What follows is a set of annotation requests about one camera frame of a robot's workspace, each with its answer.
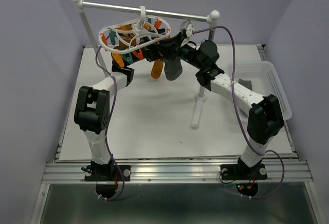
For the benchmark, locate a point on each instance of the orange clothes peg right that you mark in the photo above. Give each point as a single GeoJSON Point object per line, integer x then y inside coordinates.
{"type": "Point", "coordinates": [138, 54]}

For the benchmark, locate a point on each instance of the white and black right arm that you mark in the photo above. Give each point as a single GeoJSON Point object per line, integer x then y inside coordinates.
{"type": "Point", "coordinates": [265, 118]}

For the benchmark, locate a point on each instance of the teal clothes peg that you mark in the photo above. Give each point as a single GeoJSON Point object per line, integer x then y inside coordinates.
{"type": "Point", "coordinates": [127, 58]}

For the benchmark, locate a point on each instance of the orange clothes peg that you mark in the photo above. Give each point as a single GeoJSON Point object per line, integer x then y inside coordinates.
{"type": "Point", "coordinates": [138, 54]}
{"type": "Point", "coordinates": [118, 59]}

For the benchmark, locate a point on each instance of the white clothes rack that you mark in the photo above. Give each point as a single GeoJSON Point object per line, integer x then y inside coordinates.
{"type": "Point", "coordinates": [103, 57]}

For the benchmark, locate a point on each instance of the white clip hanger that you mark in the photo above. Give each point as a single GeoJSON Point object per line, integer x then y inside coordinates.
{"type": "Point", "coordinates": [136, 34]}

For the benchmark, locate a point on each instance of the grey sock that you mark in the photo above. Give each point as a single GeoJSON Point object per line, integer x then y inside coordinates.
{"type": "Point", "coordinates": [173, 69]}
{"type": "Point", "coordinates": [246, 83]}

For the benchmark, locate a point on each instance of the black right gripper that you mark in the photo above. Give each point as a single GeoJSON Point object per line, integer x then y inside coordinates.
{"type": "Point", "coordinates": [170, 45]}

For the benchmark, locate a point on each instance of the white plastic basket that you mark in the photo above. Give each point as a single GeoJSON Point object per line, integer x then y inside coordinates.
{"type": "Point", "coordinates": [265, 80]}

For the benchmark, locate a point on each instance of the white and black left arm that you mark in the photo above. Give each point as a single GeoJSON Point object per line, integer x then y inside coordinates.
{"type": "Point", "coordinates": [94, 110]}

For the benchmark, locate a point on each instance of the aluminium mounting rail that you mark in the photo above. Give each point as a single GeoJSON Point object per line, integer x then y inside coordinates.
{"type": "Point", "coordinates": [179, 170]}

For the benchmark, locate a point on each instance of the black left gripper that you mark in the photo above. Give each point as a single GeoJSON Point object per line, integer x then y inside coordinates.
{"type": "Point", "coordinates": [148, 55]}

